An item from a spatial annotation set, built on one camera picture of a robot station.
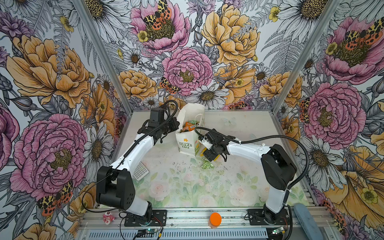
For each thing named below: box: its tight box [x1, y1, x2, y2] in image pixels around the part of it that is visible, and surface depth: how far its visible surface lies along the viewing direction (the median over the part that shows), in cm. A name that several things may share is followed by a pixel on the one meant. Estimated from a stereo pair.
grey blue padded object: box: [293, 203, 324, 240], surface depth 72 cm
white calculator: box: [133, 161, 150, 181], surface depth 91 cm
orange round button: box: [209, 212, 222, 229], surface depth 69 cm
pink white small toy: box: [102, 211, 116, 225], surface depth 73 cm
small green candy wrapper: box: [201, 160, 215, 170], surface depth 91 cm
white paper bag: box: [175, 103, 205, 157], surface depth 90 cm
